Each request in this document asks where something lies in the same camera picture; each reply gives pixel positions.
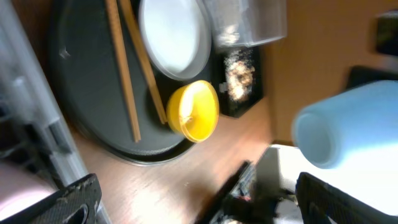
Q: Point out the grey round plate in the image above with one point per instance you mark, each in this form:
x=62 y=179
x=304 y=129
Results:
x=177 y=36

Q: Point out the clear plastic bin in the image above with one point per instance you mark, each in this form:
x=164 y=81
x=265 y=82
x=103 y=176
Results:
x=247 y=23

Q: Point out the wooden chopstick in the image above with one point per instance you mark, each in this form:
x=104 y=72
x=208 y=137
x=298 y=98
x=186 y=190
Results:
x=118 y=42
x=136 y=38

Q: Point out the black rectangular tray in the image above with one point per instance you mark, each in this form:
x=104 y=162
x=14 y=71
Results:
x=227 y=106

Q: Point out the food scraps and rice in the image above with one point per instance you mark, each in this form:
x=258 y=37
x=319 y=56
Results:
x=239 y=72

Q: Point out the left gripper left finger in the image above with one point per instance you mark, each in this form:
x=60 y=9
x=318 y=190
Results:
x=77 y=203

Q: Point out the round black tray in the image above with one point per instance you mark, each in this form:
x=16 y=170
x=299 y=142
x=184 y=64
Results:
x=85 y=76

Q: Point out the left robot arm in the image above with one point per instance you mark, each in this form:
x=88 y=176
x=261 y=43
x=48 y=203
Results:
x=230 y=205

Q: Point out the pink plastic cup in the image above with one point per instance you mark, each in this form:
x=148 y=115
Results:
x=20 y=189

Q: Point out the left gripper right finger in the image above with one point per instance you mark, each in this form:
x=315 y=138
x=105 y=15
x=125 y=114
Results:
x=320 y=202

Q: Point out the blue plastic cup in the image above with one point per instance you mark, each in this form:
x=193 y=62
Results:
x=351 y=129

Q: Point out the grey dishwasher rack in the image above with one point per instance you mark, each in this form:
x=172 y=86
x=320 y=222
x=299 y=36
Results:
x=34 y=134

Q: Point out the yellow bowl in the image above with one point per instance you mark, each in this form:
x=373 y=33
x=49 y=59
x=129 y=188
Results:
x=193 y=111

